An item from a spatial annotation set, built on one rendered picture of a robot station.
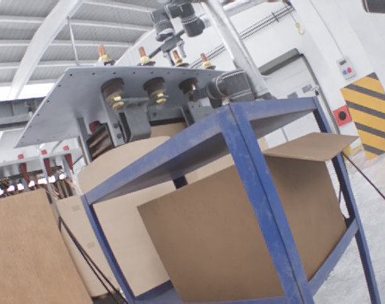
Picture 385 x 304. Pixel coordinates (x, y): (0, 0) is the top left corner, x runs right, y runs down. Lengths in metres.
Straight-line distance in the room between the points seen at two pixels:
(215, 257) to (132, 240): 0.68
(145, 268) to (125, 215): 0.24
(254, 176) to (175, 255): 0.37
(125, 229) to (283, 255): 0.92
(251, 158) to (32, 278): 0.50
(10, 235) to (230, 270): 0.49
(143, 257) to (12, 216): 0.80
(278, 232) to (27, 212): 0.51
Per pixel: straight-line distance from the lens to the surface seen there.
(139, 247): 1.38
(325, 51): 6.57
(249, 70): 1.65
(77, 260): 3.01
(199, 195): 0.72
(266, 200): 0.55
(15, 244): 0.70
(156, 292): 1.13
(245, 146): 0.55
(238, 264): 0.73
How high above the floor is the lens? 0.79
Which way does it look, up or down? 7 degrees up
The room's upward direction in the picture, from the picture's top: 22 degrees counter-clockwise
